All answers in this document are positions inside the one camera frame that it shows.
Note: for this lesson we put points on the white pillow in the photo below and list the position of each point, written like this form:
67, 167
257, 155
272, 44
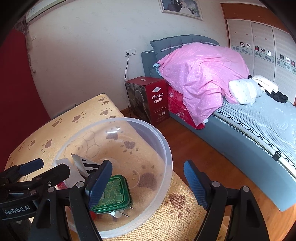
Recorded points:
245, 91

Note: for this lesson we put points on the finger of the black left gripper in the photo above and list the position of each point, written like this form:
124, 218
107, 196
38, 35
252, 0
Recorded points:
50, 178
16, 172

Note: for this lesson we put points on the red quilt box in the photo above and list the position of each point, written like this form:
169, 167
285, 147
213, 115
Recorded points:
148, 99

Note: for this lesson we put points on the pink quilt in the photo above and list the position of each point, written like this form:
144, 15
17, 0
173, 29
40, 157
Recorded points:
201, 74

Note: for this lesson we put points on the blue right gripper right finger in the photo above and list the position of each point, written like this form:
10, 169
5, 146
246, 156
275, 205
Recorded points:
246, 219

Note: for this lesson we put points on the black clothing on bed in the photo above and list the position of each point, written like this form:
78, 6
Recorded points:
268, 87

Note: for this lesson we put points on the zebra striped white wedge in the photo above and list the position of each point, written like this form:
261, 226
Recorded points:
84, 166

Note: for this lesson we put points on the green jar-shaped tin keychain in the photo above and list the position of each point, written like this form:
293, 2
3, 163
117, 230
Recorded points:
116, 196

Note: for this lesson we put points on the clear plastic bowl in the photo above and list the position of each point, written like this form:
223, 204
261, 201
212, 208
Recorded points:
137, 151

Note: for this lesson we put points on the white wall socket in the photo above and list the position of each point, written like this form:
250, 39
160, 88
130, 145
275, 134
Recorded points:
130, 52

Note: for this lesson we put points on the framed wall picture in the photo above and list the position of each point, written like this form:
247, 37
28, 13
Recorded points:
188, 8

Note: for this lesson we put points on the white wardrobe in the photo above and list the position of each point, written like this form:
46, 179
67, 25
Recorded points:
263, 41

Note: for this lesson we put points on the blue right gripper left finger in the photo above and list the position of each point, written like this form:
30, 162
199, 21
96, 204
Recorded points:
50, 221

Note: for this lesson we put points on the grey blue bed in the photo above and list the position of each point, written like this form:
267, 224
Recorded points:
259, 138

